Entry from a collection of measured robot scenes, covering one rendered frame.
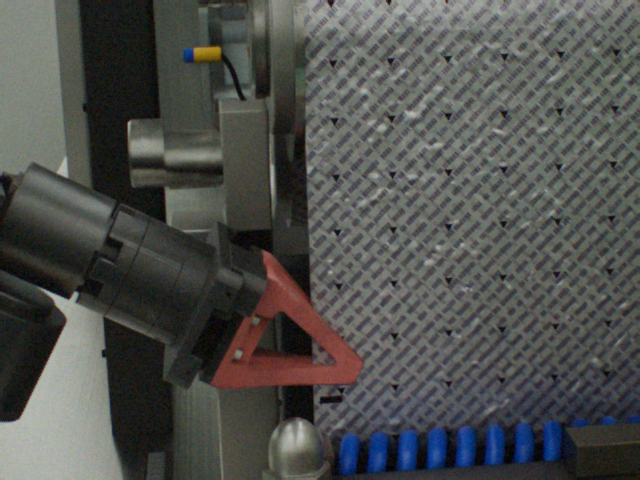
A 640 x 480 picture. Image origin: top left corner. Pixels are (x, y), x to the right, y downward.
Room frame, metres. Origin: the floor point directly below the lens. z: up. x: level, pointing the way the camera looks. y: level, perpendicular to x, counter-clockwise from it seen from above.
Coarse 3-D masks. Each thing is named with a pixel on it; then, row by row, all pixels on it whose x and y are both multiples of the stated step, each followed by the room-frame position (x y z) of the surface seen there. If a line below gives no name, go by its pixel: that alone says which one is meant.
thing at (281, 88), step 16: (272, 0) 0.65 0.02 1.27; (288, 0) 0.65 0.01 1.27; (272, 16) 0.65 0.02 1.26; (288, 16) 0.65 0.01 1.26; (272, 32) 0.65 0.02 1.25; (288, 32) 0.65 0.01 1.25; (272, 48) 0.65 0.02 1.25; (288, 48) 0.65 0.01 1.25; (272, 64) 0.65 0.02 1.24; (288, 64) 0.65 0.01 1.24; (272, 80) 0.66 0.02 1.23; (288, 80) 0.65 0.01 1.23; (272, 96) 0.66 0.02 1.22; (288, 96) 0.65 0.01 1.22; (272, 112) 0.67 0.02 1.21; (288, 112) 0.66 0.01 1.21; (272, 128) 0.68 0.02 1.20; (288, 128) 0.68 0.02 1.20
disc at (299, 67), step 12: (300, 0) 0.63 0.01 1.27; (300, 12) 0.63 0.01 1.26; (300, 24) 0.63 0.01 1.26; (300, 36) 0.63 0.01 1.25; (300, 48) 0.63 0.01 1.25; (300, 60) 0.63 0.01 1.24; (300, 72) 0.63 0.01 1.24; (300, 84) 0.63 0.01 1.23; (300, 96) 0.63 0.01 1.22; (300, 108) 0.64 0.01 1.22; (300, 120) 0.64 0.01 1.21; (300, 132) 0.65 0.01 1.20; (288, 144) 0.70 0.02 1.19; (300, 144) 0.65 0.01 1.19; (300, 156) 0.67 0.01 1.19
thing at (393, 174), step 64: (320, 128) 0.64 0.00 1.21; (384, 128) 0.64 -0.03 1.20; (448, 128) 0.65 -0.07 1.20; (512, 128) 0.65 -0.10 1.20; (576, 128) 0.65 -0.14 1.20; (320, 192) 0.64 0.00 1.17; (384, 192) 0.64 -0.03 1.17; (448, 192) 0.65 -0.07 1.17; (512, 192) 0.65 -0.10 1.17; (576, 192) 0.65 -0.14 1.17; (320, 256) 0.64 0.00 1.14; (384, 256) 0.64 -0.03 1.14; (448, 256) 0.65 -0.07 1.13; (512, 256) 0.65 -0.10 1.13; (576, 256) 0.65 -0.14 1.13; (384, 320) 0.64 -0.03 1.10; (448, 320) 0.65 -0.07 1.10; (512, 320) 0.65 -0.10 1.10; (576, 320) 0.65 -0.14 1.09; (384, 384) 0.64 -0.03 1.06; (448, 384) 0.65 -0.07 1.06; (512, 384) 0.65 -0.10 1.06; (576, 384) 0.65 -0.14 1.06
